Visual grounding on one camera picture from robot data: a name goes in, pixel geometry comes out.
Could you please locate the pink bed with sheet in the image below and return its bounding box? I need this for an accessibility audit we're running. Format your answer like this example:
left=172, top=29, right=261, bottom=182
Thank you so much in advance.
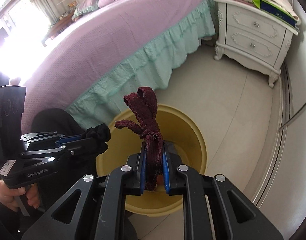
left=21, top=0, right=215, bottom=133

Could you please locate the wooden desk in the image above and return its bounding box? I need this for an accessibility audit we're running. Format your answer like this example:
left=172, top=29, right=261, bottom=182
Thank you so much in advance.
left=42, top=12, right=74, bottom=47

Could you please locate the white ornate nightstand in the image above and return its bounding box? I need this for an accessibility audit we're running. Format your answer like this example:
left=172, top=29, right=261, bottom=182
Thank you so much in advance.
left=214, top=0, right=299, bottom=88

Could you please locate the stack of books and papers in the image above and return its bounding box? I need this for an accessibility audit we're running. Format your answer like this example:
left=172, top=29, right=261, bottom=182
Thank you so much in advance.
left=252, top=0, right=301, bottom=29

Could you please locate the pink pillow with teal frill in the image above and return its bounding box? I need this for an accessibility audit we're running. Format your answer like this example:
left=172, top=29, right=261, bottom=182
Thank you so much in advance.
left=72, top=0, right=99, bottom=21

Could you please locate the black sock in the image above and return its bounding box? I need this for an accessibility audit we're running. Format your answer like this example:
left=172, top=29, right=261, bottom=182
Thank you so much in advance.
left=81, top=124, right=111, bottom=156

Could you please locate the dark red cloth strip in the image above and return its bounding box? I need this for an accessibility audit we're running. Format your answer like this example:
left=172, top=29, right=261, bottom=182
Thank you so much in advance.
left=114, top=87, right=163, bottom=191

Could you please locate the person's left hand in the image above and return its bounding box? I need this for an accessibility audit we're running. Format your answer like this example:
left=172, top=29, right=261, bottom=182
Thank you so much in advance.
left=0, top=180, right=40, bottom=212

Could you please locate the yellow trash bin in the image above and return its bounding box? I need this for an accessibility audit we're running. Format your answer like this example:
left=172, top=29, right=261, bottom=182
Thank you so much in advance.
left=96, top=103, right=207, bottom=217

